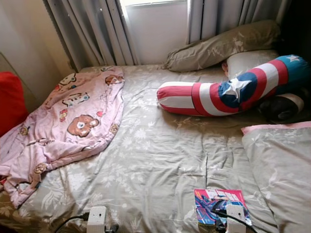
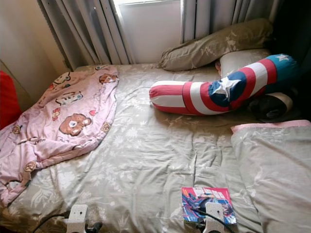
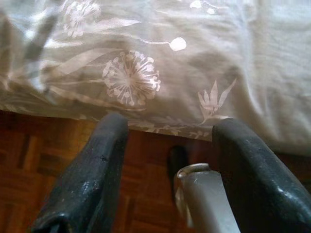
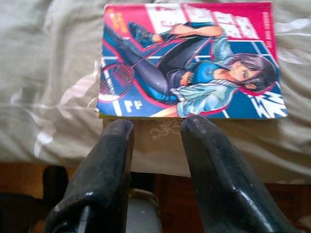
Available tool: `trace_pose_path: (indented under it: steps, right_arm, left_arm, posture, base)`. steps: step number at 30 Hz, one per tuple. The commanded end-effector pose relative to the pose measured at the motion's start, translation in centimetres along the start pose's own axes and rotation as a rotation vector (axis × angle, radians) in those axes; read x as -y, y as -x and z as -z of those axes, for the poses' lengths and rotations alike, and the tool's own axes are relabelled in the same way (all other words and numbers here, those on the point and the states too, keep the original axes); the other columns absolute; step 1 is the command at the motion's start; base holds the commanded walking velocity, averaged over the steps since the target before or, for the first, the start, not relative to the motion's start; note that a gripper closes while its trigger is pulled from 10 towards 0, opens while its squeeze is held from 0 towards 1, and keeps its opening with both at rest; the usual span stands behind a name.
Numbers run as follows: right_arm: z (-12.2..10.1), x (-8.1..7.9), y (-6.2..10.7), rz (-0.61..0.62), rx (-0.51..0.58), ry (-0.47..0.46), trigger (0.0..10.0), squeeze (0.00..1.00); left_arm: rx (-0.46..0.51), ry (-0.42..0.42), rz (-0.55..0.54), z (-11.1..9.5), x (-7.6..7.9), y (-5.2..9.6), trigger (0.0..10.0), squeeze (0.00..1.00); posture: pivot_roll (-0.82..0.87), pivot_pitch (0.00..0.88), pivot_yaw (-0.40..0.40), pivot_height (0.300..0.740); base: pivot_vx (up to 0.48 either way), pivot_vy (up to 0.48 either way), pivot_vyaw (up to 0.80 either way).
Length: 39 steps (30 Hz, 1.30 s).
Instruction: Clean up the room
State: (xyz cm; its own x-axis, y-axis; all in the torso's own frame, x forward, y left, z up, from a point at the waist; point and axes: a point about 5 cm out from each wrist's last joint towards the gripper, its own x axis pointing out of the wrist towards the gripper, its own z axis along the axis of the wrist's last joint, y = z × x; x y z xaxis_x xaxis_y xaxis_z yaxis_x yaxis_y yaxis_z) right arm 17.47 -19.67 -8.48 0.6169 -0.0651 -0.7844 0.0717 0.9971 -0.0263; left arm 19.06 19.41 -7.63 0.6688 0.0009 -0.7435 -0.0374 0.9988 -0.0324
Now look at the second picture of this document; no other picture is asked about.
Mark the colourful comic book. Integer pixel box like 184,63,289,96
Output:
181,186,238,225

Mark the pink cartoon print blanket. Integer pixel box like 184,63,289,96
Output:
0,65,120,207

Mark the bed with beige floral sheet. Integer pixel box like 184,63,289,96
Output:
0,63,311,233

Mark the folded beige floral duvet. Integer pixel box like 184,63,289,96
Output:
231,120,311,233

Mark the red white blue star bolster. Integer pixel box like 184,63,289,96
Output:
149,53,301,116

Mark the black and white plush toy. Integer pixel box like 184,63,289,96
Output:
248,90,295,122

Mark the large red fabric cushion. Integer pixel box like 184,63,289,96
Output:
0,70,19,130

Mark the plain white pillow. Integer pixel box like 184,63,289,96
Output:
216,48,273,78

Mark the beige floral pillow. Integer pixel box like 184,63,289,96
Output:
158,18,274,72

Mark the grey pleated curtain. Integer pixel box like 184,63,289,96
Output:
181,0,285,42
36,0,135,69

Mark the dark blue upholstered chair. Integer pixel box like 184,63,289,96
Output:
270,0,311,120

